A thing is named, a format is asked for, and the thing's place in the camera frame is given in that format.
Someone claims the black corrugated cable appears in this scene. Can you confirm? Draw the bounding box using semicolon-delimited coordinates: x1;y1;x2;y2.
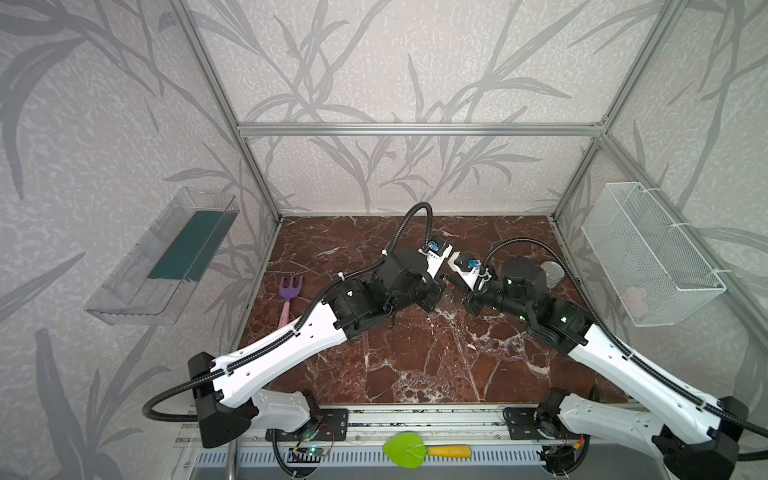
482;237;768;462
142;201;434;423

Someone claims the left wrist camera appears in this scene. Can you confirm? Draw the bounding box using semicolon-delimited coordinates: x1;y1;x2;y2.
421;235;453;279

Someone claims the purple pink toy rake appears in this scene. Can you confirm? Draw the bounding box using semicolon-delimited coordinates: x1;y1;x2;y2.
278;276;304;328

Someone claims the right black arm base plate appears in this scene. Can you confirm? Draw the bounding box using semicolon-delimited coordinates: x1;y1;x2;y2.
502;406;560;441

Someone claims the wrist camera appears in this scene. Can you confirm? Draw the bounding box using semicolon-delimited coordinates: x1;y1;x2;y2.
421;235;453;279
448;251;492;295

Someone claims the right black corrugated cable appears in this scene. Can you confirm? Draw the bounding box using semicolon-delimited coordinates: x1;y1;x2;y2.
482;237;768;462

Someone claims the left black corrugated cable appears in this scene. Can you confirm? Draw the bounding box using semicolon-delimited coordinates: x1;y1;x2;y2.
142;201;434;423

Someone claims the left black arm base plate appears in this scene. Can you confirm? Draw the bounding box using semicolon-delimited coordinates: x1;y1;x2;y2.
299;408;350;442

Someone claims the green yellow toy shovel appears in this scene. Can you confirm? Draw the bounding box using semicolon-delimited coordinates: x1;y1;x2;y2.
382;432;472;469

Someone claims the white wire mesh basket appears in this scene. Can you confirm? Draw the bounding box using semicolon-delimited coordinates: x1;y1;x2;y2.
582;182;727;327

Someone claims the left circuit board with wires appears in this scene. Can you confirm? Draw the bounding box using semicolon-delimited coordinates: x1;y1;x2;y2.
287;423;336;464

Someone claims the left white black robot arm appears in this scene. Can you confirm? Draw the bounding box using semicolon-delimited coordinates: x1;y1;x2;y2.
189;240;452;448

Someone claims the pink object in basket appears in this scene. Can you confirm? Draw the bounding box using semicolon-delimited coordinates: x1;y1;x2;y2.
622;286;649;318

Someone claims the aluminium front rail frame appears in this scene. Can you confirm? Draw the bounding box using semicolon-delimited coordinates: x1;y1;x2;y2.
173;403;679;448

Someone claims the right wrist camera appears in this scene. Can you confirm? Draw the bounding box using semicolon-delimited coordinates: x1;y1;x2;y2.
448;251;492;295

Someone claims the circuit board with wires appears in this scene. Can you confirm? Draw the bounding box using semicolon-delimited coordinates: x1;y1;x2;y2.
539;435;591;479
287;423;336;464

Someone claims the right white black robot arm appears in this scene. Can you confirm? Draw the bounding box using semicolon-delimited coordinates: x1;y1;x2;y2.
449;252;762;479

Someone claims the clear plastic wall shelf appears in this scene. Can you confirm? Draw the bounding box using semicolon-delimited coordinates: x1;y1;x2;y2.
84;187;240;326

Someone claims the right circuit board with wires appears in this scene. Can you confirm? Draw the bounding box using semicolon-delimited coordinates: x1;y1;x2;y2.
539;435;591;479

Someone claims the small grey metal cup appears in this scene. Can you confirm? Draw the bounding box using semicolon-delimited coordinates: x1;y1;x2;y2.
540;261;566;290

